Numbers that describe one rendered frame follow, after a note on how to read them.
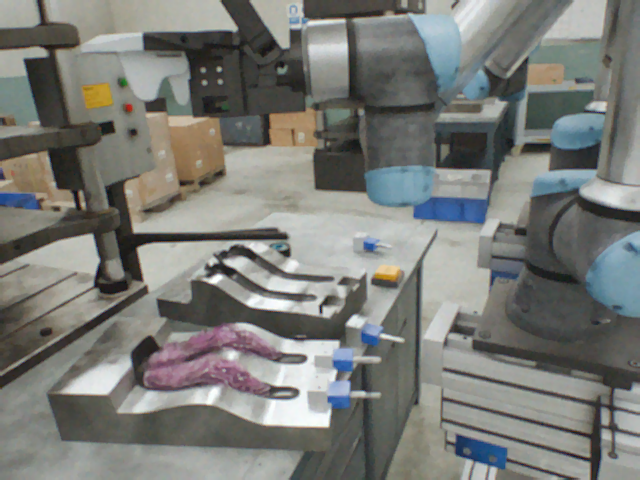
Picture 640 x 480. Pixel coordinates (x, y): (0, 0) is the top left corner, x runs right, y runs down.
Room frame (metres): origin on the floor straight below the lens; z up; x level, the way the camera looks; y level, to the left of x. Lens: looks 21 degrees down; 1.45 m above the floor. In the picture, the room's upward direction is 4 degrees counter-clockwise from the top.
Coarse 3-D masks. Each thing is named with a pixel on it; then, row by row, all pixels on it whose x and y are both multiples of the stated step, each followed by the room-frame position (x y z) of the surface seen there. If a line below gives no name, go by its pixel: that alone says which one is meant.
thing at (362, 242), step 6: (360, 234) 1.55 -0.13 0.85; (366, 234) 1.55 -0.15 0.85; (354, 240) 1.53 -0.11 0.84; (360, 240) 1.52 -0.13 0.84; (366, 240) 1.53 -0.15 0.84; (372, 240) 1.52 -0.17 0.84; (378, 240) 1.52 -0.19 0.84; (354, 246) 1.53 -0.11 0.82; (360, 246) 1.52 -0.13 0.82; (366, 246) 1.51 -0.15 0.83; (372, 246) 1.50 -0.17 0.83; (378, 246) 1.50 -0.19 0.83; (384, 246) 1.49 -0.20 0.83; (390, 246) 1.48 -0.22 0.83
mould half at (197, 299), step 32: (192, 288) 1.11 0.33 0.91; (224, 288) 1.08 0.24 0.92; (288, 288) 1.12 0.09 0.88; (320, 288) 1.10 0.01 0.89; (352, 288) 1.09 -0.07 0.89; (192, 320) 1.12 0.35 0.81; (224, 320) 1.08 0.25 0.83; (256, 320) 1.04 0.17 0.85; (288, 320) 1.00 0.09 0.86; (320, 320) 0.97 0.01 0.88
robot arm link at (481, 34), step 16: (464, 0) 0.65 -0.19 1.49; (480, 0) 0.63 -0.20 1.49; (496, 0) 0.63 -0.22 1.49; (512, 0) 0.62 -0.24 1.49; (528, 0) 0.63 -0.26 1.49; (464, 16) 0.64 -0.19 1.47; (480, 16) 0.63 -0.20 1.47; (496, 16) 0.62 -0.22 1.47; (512, 16) 0.63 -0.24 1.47; (464, 32) 0.63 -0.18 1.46; (480, 32) 0.62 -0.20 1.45; (496, 32) 0.63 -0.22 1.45; (512, 32) 0.64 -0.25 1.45; (464, 48) 0.63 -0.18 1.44; (480, 48) 0.63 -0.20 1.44; (496, 48) 0.64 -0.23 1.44; (464, 64) 0.63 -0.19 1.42; (480, 64) 0.64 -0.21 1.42; (464, 80) 0.64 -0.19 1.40; (448, 96) 0.63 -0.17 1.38
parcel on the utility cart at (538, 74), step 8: (536, 64) 6.47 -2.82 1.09; (544, 64) 6.43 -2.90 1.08; (552, 64) 6.41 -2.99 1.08; (560, 64) 6.37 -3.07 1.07; (528, 72) 6.25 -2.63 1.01; (536, 72) 6.22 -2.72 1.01; (544, 72) 6.19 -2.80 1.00; (552, 72) 6.17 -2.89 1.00; (560, 72) 6.14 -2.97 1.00; (528, 80) 6.25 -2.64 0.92; (536, 80) 6.22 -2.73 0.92; (544, 80) 6.19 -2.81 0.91; (552, 80) 6.16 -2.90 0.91; (560, 80) 6.14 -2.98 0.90
